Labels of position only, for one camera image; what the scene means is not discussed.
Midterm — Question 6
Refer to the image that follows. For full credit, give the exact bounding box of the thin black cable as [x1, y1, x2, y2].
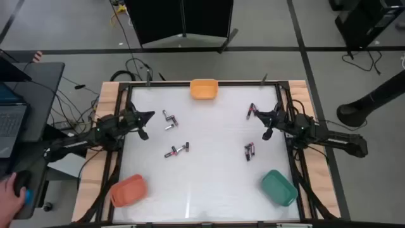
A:
[109, 0, 144, 80]

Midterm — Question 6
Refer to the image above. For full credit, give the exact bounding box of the looped black cable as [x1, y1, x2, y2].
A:
[125, 58, 153, 80]

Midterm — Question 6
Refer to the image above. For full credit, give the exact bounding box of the black desk monitor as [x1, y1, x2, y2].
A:
[0, 49, 32, 83]

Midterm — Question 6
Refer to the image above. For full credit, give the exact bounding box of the orange plastic bin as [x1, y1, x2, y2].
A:
[109, 174, 149, 208]

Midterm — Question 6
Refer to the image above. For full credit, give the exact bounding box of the wooden table board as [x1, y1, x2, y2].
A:
[72, 79, 342, 222]

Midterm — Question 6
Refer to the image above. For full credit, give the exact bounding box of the yellow plastic bin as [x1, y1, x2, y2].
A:
[189, 79, 220, 101]

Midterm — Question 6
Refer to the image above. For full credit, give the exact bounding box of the grey laptop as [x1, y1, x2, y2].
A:
[0, 82, 30, 159]

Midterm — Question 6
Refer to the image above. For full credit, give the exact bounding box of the yellow cable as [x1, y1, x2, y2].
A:
[109, 3, 128, 27]

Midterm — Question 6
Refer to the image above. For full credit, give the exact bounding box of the thick black cable coil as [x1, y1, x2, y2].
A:
[109, 70, 137, 82]

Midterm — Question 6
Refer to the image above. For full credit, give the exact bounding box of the black round-base stand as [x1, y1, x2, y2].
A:
[336, 69, 405, 128]

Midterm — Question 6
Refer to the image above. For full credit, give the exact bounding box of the black cabinet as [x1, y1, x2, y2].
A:
[334, 0, 405, 51]

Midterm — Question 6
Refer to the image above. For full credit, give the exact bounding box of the black aluminium table frame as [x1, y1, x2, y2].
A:
[75, 80, 341, 228]

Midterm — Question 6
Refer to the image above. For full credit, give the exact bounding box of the green plastic bin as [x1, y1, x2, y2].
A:
[261, 169, 299, 208]

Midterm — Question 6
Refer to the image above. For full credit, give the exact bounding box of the grey flat box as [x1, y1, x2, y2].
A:
[47, 151, 88, 179]

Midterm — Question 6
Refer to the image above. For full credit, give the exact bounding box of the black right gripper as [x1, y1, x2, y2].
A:
[253, 109, 290, 141]

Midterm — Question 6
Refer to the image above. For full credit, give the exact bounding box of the person's hand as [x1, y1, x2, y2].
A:
[0, 172, 28, 228]

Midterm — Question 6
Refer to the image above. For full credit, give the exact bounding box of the black folding screen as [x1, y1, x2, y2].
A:
[124, 0, 239, 54]

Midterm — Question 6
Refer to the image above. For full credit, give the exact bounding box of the black computer mouse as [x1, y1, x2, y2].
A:
[13, 170, 34, 203]

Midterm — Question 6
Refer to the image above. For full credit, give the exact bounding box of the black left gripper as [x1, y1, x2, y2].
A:
[120, 108, 156, 141]

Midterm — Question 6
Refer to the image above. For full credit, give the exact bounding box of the black desk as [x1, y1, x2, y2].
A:
[0, 61, 66, 220]

